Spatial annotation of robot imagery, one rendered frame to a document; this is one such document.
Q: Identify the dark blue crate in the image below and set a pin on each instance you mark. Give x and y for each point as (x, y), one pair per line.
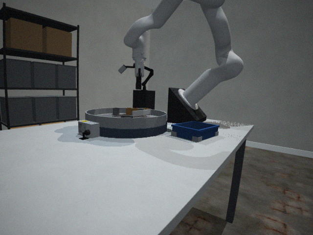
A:
(194, 130)

